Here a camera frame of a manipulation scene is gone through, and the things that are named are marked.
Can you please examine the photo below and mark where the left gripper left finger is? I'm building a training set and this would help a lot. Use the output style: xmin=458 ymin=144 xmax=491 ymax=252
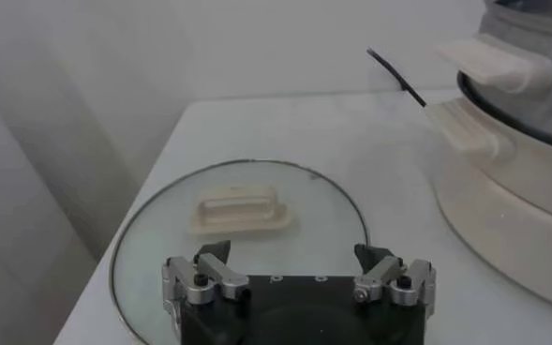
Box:
xmin=161 ymin=239 xmax=251 ymax=307

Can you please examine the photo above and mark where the cream electric cooker base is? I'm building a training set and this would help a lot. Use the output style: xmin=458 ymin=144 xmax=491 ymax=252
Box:
xmin=423 ymin=96 xmax=552 ymax=314

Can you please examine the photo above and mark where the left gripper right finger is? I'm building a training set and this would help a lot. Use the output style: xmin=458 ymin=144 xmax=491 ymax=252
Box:
xmin=352 ymin=242 xmax=437 ymax=308

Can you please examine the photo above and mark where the black cooker power cord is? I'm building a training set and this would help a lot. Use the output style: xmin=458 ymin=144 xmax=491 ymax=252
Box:
xmin=366 ymin=46 xmax=427 ymax=108

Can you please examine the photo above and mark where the grey metal cabinet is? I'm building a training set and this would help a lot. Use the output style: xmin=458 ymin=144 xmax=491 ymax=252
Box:
xmin=0 ymin=83 xmax=98 ymax=345

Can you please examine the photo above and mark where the round glass pot lid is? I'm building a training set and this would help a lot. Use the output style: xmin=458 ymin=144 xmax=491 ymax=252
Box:
xmin=109 ymin=158 xmax=369 ymax=345

